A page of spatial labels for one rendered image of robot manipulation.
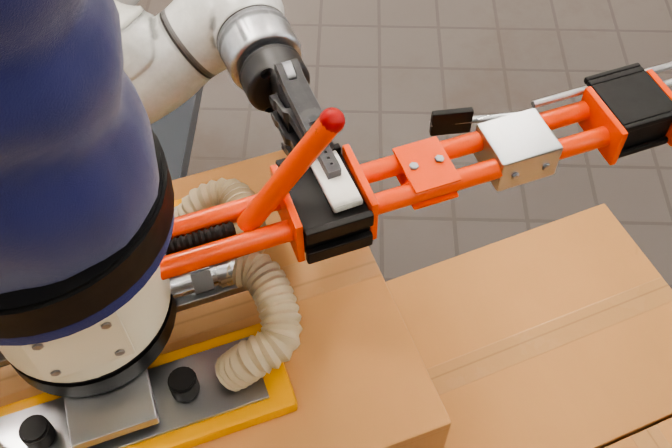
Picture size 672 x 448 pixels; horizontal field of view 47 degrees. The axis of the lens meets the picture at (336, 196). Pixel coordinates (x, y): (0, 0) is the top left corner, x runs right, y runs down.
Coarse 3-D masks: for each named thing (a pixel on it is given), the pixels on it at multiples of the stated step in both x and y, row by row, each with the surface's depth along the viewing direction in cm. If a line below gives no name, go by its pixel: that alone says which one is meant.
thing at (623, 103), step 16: (624, 80) 84; (640, 80) 84; (656, 80) 84; (592, 96) 83; (608, 96) 83; (624, 96) 83; (640, 96) 83; (656, 96) 83; (592, 112) 84; (608, 112) 81; (624, 112) 81; (640, 112) 81; (656, 112) 81; (592, 128) 84; (608, 128) 82; (624, 128) 80; (640, 128) 81; (656, 128) 83; (624, 144) 83; (640, 144) 84; (656, 144) 84; (608, 160) 83
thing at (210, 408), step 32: (192, 352) 80; (224, 352) 79; (160, 384) 77; (192, 384) 75; (256, 384) 77; (288, 384) 78; (0, 416) 76; (32, 416) 73; (64, 416) 75; (160, 416) 75; (192, 416) 75; (224, 416) 76; (256, 416) 76
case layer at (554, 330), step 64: (512, 256) 142; (576, 256) 142; (640, 256) 142; (448, 320) 134; (512, 320) 134; (576, 320) 134; (640, 320) 134; (448, 384) 126; (512, 384) 126; (576, 384) 126; (640, 384) 126
